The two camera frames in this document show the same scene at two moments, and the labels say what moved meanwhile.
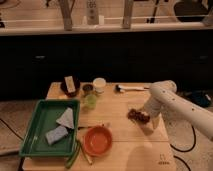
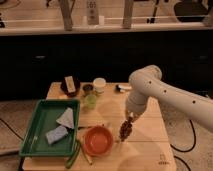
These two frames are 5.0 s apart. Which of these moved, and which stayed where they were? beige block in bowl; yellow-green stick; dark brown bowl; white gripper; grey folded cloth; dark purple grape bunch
Moved: white gripper; dark purple grape bunch
Stayed: dark brown bowl; grey folded cloth; yellow-green stick; beige block in bowl
